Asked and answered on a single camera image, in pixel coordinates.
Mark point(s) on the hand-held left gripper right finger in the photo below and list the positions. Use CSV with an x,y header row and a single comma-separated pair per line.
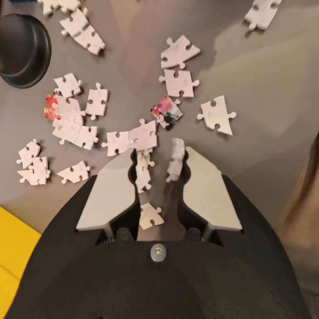
x,y
211,199

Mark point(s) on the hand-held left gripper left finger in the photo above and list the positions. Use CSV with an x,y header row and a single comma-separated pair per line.
x,y
107,199

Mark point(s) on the single white puzzle piece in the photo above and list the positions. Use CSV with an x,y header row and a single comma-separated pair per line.
x,y
177,154

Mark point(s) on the white puzzle pieces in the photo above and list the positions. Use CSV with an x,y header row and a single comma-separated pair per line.
x,y
180,82

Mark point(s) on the pink and blue puzzle piece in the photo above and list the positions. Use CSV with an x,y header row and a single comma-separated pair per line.
x,y
165,109

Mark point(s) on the pink red printed puzzle piece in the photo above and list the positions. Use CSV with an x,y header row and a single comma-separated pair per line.
x,y
51,104

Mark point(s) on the black round puzzle stand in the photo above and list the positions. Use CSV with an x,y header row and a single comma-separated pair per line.
x,y
22,49

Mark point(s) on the person's beige trousers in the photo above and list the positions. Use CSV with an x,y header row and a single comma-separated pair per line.
x,y
301,199

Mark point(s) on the yellow plastic bin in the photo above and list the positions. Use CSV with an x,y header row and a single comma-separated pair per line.
x,y
12,236

